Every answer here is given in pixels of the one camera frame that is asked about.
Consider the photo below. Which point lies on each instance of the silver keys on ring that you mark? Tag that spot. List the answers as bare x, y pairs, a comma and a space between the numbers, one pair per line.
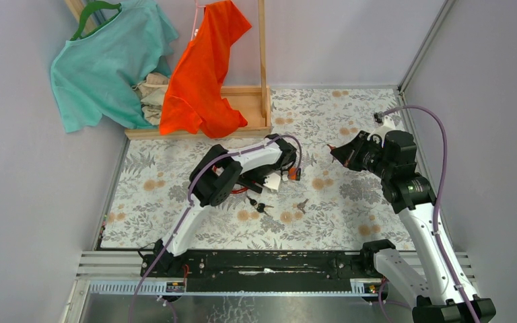
301, 206

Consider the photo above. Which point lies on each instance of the floral table mat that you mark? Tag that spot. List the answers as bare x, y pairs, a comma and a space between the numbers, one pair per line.
345, 208

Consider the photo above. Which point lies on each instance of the wooden clothes rack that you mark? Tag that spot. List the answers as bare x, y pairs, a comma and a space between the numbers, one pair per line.
253, 101

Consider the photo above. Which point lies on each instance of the black headed keys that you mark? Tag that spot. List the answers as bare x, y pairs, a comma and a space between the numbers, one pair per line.
259, 207

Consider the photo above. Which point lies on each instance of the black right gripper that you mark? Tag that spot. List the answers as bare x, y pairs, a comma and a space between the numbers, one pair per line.
349, 153

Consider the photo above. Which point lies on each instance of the orange black padlock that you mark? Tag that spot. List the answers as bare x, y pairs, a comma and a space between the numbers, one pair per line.
294, 174

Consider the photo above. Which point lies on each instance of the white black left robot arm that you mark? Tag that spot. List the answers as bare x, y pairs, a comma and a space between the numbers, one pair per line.
212, 181

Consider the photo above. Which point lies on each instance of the red cable lock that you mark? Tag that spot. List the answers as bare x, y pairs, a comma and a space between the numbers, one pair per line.
237, 189

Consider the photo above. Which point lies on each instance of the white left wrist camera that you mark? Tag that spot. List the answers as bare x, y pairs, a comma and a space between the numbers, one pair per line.
272, 181

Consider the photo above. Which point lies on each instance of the beige crumpled cloth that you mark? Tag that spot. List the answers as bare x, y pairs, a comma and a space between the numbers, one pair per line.
151, 92

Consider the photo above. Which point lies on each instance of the orange shirt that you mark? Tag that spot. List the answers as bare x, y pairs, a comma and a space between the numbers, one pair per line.
193, 100

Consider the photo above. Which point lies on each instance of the teal shirt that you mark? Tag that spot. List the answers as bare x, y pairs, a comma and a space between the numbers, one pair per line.
93, 77

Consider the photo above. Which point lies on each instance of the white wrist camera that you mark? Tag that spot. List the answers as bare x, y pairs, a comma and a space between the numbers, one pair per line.
272, 181
384, 125

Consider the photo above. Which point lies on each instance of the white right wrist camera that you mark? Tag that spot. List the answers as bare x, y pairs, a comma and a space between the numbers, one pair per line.
384, 125

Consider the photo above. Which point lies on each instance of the pink clothes hanger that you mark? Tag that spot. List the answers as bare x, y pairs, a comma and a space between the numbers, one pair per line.
198, 16

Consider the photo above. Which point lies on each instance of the aluminium frame rail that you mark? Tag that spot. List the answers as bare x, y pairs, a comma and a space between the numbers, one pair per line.
435, 27

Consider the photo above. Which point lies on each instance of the green clothes hanger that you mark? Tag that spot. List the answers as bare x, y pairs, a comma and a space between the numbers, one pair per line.
86, 13

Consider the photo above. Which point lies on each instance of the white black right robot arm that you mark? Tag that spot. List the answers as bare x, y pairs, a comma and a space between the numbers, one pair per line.
443, 293

